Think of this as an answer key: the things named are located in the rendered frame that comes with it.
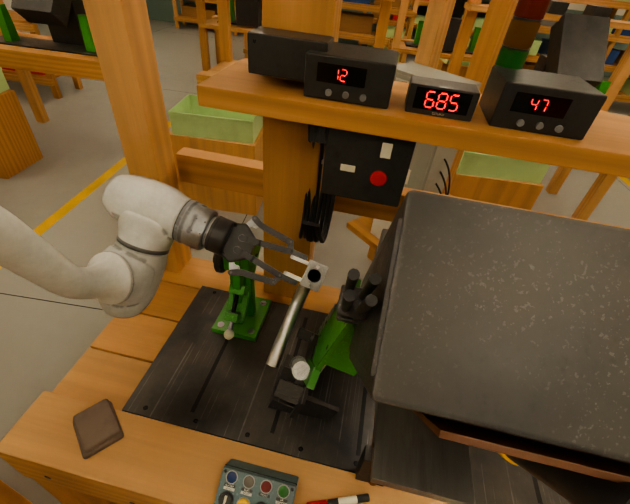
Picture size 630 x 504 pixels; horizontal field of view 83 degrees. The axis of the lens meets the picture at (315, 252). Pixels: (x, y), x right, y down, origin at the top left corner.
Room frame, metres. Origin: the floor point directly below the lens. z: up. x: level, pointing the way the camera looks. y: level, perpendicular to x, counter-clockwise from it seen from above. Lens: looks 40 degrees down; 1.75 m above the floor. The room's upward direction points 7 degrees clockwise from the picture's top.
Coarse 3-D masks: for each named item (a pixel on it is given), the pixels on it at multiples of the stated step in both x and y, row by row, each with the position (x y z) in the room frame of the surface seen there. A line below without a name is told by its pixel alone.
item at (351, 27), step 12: (348, 0) 7.39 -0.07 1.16; (360, 0) 7.39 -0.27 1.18; (396, 0) 7.39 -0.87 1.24; (348, 12) 7.65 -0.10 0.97; (396, 12) 7.28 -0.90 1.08; (408, 12) 7.27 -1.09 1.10; (348, 24) 7.43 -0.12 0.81; (360, 24) 7.43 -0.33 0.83; (372, 24) 7.42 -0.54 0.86; (408, 24) 7.74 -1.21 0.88; (348, 36) 7.32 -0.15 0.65; (360, 36) 7.31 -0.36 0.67; (372, 36) 7.34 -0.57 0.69; (408, 36) 7.31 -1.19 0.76; (384, 48) 7.78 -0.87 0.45
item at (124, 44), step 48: (96, 0) 0.85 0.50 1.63; (144, 0) 0.92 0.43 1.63; (288, 0) 0.79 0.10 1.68; (336, 0) 0.79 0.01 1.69; (96, 48) 0.85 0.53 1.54; (144, 48) 0.89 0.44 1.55; (144, 96) 0.85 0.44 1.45; (144, 144) 0.84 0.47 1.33; (288, 144) 0.79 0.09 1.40; (288, 192) 0.79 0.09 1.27; (288, 288) 0.79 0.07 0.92
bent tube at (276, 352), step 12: (312, 264) 0.53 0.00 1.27; (312, 276) 0.60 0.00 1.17; (324, 276) 0.52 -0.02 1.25; (300, 288) 0.58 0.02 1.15; (312, 288) 0.50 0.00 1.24; (300, 300) 0.57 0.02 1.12; (288, 312) 0.55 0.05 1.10; (288, 324) 0.52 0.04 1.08; (288, 336) 0.51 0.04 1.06; (276, 348) 0.48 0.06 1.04; (276, 360) 0.46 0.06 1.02
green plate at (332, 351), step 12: (336, 324) 0.44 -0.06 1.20; (348, 324) 0.39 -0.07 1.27; (324, 336) 0.47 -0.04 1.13; (336, 336) 0.40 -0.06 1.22; (348, 336) 0.40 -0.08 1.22; (324, 348) 0.42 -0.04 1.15; (336, 348) 0.39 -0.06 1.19; (348, 348) 0.40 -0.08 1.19; (324, 360) 0.40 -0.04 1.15; (336, 360) 0.40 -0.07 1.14; (348, 360) 0.40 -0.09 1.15; (348, 372) 0.40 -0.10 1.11
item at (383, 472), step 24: (384, 408) 0.32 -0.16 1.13; (384, 432) 0.28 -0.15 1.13; (408, 432) 0.28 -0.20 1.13; (432, 432) 0.29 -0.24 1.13; (384, 456) 0.24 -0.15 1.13; (408, 456) 0.25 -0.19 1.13; (432, 456) 0.25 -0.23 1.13; (456, 456) 0.25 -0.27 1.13; (384, 480) 0.21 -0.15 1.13; (408, 480) 0.21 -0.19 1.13; (432, 480) 0.21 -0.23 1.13; (456, 480) 0.22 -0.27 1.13
